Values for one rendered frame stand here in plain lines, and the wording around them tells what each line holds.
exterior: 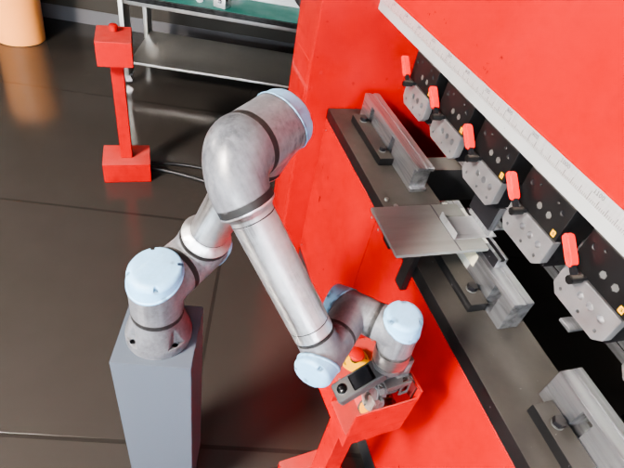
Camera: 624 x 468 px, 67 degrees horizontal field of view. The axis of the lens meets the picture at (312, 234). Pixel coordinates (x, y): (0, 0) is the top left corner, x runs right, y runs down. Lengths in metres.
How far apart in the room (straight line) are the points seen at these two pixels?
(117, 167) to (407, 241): 2.00
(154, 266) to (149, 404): 0.41
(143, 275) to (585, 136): 0.90
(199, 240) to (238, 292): 1.27
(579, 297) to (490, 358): 0.27
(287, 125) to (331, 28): 1.08
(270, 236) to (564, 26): 0.72
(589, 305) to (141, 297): 0.88
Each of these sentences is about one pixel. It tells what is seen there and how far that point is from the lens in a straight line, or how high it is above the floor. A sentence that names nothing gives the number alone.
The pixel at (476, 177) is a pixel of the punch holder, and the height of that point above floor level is 1.13.
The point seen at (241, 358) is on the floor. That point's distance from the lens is 2.09.
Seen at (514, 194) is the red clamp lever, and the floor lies 1.21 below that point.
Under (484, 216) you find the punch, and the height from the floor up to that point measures 1.04.
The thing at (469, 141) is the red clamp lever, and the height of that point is 1.21.
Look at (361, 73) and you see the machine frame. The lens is 1.95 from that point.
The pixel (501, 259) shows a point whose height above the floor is 0.99.
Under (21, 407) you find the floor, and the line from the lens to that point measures 2.09.
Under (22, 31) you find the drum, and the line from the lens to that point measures 4.50.
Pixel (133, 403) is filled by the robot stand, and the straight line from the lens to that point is 1.33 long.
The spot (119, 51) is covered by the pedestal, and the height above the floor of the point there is 0.76.
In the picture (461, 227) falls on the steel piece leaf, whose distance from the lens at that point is 1.32.
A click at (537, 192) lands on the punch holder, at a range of 1.13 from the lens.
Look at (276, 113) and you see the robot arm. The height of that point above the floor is 1.39.
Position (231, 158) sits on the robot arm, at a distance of 0.71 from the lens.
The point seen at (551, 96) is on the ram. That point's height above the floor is 1.40.
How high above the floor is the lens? 1.76
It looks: 42 degrees down
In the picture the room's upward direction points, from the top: 13 degrees clockwise
